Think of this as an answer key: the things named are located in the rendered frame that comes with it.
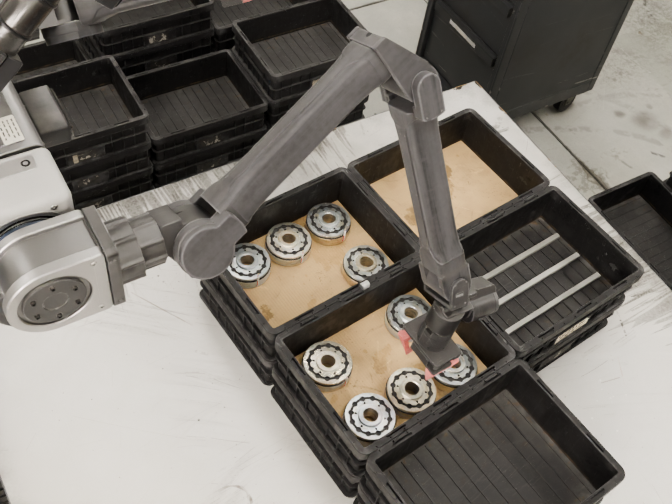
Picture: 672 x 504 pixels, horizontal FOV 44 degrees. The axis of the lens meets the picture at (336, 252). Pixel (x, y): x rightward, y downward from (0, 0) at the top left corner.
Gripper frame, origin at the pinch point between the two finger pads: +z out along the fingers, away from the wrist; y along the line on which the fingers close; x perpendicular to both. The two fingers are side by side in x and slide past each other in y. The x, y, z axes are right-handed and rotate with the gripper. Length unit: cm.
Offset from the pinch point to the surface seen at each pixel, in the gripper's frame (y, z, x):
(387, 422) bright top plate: -3.9, 10.7, 7.6
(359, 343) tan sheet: 14.6, 14.1, 0.2
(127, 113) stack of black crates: 131, 52, -4
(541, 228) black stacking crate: 18, 11, -57
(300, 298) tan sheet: 30.5, 15.0, 4.7
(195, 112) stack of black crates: 131, 62, -28
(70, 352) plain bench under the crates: 50, 32, 49
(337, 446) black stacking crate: -2.2, 13.9, 17.8
